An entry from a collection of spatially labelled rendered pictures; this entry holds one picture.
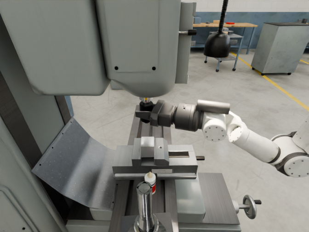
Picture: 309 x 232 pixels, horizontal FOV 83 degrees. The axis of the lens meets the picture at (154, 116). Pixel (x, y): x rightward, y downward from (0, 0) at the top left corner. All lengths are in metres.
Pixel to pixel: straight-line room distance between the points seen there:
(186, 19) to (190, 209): 0.70
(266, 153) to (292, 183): 1.73
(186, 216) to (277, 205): 1.35
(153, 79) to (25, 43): 0.30
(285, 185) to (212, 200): 1.40
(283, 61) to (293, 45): 0.37
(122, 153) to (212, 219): 0.50
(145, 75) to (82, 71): 0.15
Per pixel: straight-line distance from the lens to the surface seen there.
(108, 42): 0.45
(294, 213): 2.13
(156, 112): 0.56
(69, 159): 0.82
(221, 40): 0.55
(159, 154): 0.71
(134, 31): 0.43
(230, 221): 0.97
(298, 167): 0.66
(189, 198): 0.87
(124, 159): 0.76
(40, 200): 0.82
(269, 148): 0.64
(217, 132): 0.54
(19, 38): 0.51
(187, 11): 0.50
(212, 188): 1.03
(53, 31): 0.46
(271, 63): 5.04
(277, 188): 2.23
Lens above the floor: 1.56
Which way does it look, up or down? 34 degrees down
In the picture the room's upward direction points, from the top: straight up
